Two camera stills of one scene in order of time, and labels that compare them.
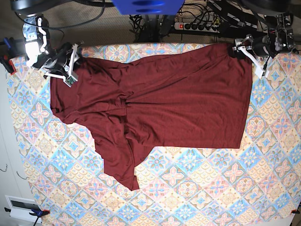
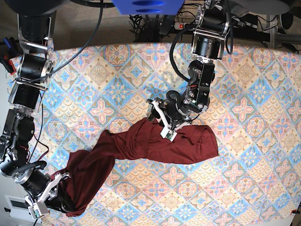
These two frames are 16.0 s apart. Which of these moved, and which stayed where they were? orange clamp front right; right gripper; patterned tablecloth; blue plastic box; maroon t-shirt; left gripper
Moved: left gripper; maroon t-shirt; right gripper
Stayed: blue plastic box; patterned tablecloth; orange clamp front right
